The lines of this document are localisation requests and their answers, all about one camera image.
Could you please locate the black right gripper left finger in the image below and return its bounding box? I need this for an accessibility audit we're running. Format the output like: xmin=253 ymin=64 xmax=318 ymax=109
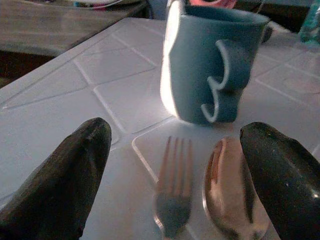
xmin=0 ymin=117 xmax=113 ymax=240

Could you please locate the teal glass bottle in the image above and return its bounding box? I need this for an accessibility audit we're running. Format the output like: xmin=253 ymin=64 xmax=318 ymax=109
xmin=299 ymin=0 xmax=320 ymax=46

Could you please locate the blue ceramic mug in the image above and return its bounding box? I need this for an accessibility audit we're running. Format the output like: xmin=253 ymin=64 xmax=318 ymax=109
xmin=159 ymin=2 xmax=274 ymax=125

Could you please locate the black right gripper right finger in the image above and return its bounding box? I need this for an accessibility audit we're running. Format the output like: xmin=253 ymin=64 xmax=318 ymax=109
xmin=239 ymin=121 xmax=320 ymax=240

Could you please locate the colourful rimmed plate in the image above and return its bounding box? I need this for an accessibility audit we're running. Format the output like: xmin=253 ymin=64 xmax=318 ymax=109
xmin=65 ymin=0 xmax=141 ymax=10

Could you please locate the pink round object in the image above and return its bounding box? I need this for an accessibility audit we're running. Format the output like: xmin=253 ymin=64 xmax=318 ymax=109
xmin=187 ymin=0 xmax=226 ymax=8

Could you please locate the silver metal spoon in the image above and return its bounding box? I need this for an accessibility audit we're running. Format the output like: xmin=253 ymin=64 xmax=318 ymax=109
xmin=201 ymin=136 xmax=270 ymax=240

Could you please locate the silver metal fork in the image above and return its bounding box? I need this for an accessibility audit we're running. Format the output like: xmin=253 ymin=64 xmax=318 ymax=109
xmin=152 ymin=135 xmax=194 ymax=240

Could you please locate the dark wooden table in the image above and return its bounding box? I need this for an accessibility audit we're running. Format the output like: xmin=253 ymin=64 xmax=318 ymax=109
xmin=0 ymin=0 xmax=148 ymax=57

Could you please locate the white plastic folding table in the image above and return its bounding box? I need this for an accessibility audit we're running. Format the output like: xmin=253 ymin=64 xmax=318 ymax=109
xmin=0 ymin=16 xmax=320 ymax=240

